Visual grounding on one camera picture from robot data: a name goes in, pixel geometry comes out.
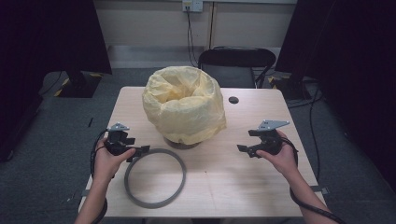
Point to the black curtain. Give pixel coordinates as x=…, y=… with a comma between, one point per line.
x=358, y=62
x=40, y=46

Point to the white wall socket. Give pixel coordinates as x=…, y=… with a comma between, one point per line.
x=192, y=5

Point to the grey trash bin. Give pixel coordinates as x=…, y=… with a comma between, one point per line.
x=182, y=145

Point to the black stand base striped tape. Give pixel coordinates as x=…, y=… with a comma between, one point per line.
x=79, y=85
x=289, y=87

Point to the black folding chair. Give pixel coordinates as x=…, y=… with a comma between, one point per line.
x=236, y=59

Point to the metal table bracket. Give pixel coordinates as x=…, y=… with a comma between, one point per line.
x=320, y=189

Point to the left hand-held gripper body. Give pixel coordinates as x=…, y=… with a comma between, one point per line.
x=117, y=140

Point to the person's right hand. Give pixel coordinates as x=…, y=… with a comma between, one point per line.
x=281, y=160

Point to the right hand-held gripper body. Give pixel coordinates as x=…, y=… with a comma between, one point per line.
x=269, y=141

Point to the yellow garbage bag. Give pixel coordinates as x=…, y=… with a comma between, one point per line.
x=183, y=105

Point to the person's left hand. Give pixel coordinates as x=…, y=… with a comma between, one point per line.
x=107, y=163

